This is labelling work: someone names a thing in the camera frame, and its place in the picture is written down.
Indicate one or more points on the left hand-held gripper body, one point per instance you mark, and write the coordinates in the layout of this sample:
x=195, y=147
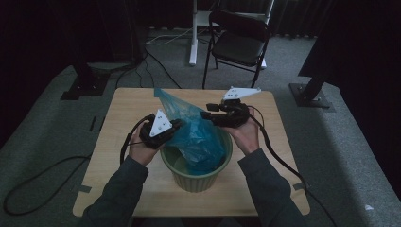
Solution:
x=159, y=126

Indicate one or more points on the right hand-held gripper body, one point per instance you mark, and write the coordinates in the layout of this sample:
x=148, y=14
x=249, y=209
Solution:
x=235, y=115

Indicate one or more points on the blue plastic trash bag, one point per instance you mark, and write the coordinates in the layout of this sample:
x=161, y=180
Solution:
x=195, y=138

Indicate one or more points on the green ribbed trash bin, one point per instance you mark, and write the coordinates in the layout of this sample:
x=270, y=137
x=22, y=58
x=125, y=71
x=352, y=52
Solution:
x=195, y=183

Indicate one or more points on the person's right hand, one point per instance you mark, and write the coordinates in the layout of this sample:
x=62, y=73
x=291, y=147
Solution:
x=247, y=138

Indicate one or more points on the person's left hand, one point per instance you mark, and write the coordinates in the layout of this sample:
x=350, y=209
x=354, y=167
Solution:
x=142, y=153

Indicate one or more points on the black folding chair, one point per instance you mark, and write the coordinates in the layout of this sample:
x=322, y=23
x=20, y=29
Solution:
x=238, y=47

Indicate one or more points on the black stand with bolted base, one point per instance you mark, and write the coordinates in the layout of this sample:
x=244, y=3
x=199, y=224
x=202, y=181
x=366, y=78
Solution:
x=309, y=96

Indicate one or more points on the black stand with square base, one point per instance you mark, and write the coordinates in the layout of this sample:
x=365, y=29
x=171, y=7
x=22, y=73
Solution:
x=85, y=85

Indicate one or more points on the grey tape piece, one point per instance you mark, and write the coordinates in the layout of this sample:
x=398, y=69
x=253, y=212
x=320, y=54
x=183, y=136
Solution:
x=84, y=189
x=299, y=186

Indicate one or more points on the dark curtain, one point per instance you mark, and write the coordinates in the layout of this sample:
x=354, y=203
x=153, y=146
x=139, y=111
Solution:
x=293, y=19

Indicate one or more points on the white paper scrap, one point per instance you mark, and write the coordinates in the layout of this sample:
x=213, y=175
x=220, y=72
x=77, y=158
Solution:
x=369, y=207

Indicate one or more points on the white desk frame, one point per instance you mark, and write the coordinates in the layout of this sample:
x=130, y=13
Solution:
x=193, y=38

